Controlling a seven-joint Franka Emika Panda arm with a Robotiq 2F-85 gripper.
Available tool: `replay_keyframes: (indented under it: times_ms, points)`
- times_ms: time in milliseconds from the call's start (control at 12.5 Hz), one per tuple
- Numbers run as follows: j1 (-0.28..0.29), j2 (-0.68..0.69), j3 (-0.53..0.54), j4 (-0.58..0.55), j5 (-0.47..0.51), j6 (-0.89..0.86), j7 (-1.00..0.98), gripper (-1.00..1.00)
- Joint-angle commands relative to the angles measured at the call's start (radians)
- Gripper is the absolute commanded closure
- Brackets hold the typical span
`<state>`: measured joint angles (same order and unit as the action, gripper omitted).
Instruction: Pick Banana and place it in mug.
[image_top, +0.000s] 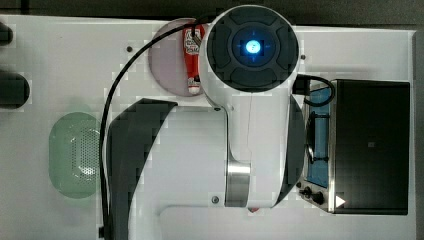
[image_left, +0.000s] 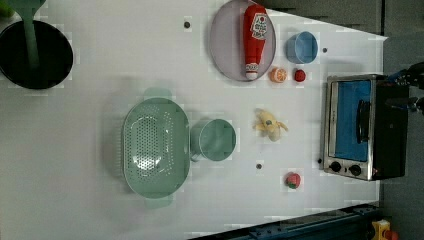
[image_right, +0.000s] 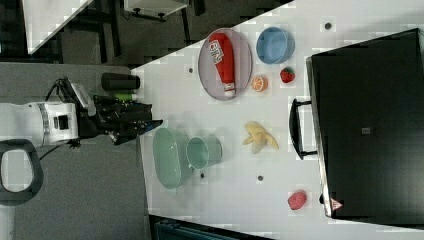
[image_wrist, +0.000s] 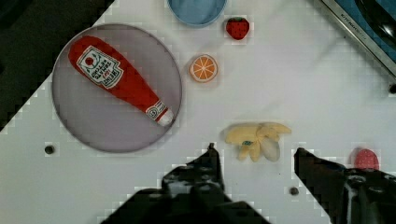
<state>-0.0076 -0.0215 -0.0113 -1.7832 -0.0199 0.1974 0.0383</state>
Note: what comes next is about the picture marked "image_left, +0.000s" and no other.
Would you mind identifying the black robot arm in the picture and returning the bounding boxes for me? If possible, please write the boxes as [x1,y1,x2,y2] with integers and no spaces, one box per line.
[385,62,424,113]

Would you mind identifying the green perforated colander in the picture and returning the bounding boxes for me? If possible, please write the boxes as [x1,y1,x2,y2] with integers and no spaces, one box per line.
[121,87,190,209]

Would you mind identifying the green mug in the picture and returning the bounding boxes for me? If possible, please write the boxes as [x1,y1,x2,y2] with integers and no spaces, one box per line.
[190,119,237,162]

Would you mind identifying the grey round plate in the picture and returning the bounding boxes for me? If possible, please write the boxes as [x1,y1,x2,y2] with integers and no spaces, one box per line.
[209,0,276,81]

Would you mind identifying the yellow red toy block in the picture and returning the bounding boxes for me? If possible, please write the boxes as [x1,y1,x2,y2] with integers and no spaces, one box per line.
[372,220,399,240]

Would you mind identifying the yellow plush peeled banana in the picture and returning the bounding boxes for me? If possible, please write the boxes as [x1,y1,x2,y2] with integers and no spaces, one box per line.
[253,108,289,142]

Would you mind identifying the silver black toaster oven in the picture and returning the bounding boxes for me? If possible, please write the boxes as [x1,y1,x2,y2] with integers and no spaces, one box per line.
[322,74,409,181]

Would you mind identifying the plush orange slice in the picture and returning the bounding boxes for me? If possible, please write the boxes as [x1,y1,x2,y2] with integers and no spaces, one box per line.
[269,67,287,83]

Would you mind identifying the red plush ketchup bottle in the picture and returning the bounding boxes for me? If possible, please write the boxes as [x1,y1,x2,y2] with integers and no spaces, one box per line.
[243,4,268,80]

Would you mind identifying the black round pan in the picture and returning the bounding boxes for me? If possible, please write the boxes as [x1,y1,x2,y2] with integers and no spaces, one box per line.
[0,21,73,90]

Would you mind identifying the blue cup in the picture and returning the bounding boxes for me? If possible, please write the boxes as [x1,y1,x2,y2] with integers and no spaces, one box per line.
[286,31,318,64]

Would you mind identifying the blue metal frame rail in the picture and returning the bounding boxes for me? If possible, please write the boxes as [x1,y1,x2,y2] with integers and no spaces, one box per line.
[192,204,381,240]

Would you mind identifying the small red plush fruit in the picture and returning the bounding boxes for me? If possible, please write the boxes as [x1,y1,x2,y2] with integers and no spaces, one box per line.
[294,69,306,82]

